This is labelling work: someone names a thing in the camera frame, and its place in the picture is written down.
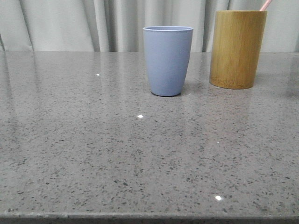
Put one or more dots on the blue plastic cup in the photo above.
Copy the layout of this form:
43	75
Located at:
167	53

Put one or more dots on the pink chopstick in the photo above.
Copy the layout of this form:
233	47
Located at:
265	5

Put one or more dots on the bamboo cylinder holder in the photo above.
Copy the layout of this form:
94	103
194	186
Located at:
236	48

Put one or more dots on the grey pleated curtain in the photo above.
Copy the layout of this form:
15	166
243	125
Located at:
105	25

